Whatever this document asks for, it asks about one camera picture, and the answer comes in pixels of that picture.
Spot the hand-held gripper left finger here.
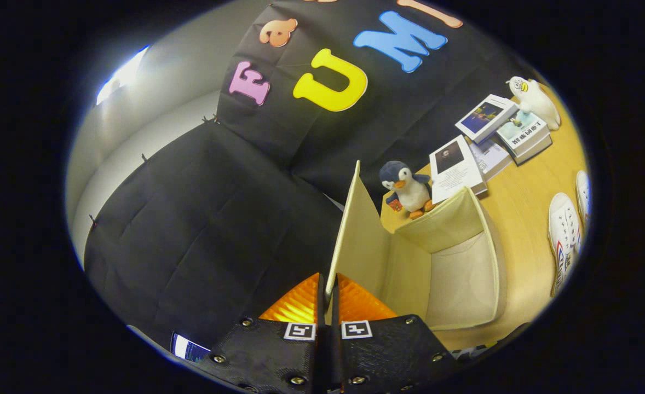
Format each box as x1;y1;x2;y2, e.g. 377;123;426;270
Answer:
194;273;326;394

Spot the penguin plush toy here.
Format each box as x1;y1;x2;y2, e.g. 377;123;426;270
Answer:
379;160;435;219

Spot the book with dark cover picture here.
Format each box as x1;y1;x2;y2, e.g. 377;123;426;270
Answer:
455;94;519;144

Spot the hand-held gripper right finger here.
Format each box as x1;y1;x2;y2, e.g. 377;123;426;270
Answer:
331;273;460;394

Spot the beige fabric storage box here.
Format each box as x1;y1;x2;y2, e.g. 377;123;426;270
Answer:
325;160;506;332

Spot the ceiling light panel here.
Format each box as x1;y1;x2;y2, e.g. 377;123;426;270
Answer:
97;47;151;105

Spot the lit blue screen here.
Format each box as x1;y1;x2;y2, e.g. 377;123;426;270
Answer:
172;332;211;363

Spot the white duck plush toy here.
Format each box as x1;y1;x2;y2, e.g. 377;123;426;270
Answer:
506;76;562;131

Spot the white canvas shoe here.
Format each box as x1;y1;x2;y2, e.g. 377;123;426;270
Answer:
575;171;592;225
547;193;581;296

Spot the thin white book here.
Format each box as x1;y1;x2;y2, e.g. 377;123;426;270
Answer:
470;140;514;181

